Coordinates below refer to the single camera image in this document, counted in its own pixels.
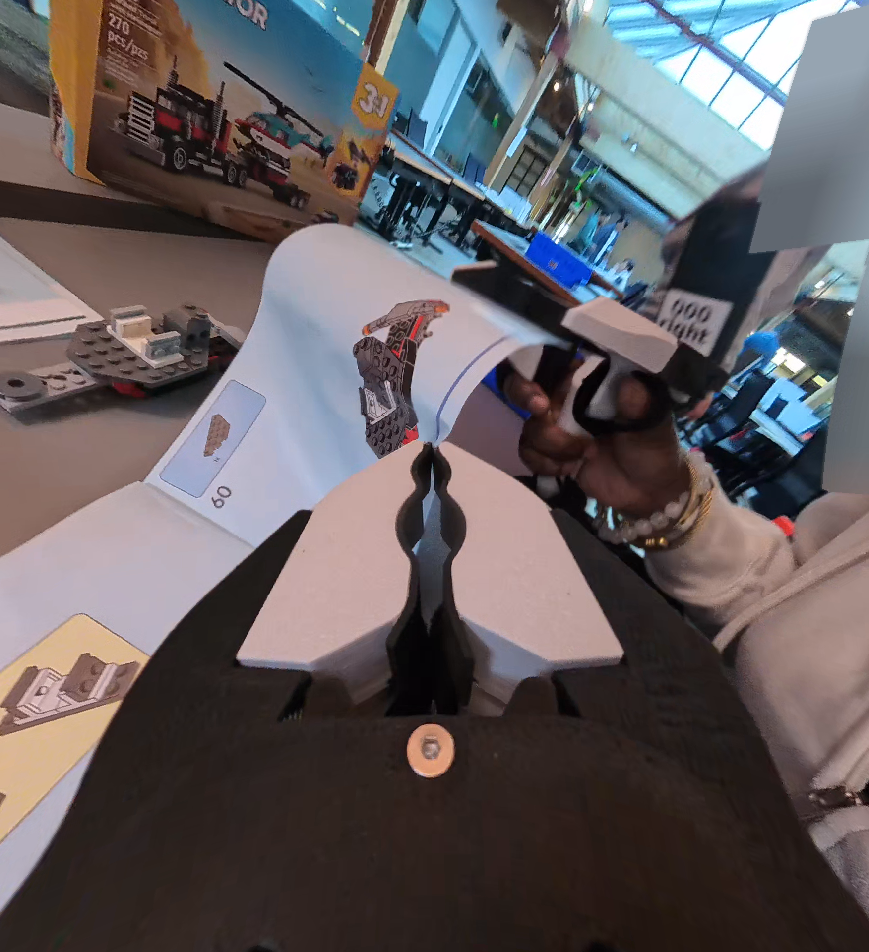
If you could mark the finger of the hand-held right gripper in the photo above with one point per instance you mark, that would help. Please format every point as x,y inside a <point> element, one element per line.
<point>620,338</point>

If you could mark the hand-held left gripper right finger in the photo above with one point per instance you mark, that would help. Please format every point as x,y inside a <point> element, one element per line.
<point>531,573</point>

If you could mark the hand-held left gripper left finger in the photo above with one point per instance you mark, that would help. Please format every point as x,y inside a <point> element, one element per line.
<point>330,573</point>

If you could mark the lego instruction booklet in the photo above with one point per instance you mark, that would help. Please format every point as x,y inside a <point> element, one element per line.
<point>315,387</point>
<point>10,305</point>

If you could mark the person's right forearm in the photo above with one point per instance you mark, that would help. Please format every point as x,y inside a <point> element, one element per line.
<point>717,565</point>

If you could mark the grey partial lego build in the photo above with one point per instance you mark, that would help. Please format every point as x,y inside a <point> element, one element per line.
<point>122,364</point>

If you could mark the closed lego instruction booklet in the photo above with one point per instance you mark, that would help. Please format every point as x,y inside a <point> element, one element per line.
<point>10,305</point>

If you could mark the lego set box with truck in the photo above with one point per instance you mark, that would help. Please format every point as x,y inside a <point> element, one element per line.
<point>204,89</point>

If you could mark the person's right hand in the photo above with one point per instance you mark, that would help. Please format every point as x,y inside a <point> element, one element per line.
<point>605,468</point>

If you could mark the blue plastic bin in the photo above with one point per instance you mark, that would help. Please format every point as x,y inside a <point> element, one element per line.
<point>557,260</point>

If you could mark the row of background desks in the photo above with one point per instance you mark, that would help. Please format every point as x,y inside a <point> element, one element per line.
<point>434,178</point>

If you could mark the person's grey hoodie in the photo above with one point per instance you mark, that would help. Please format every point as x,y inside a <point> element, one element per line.
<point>836,669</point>

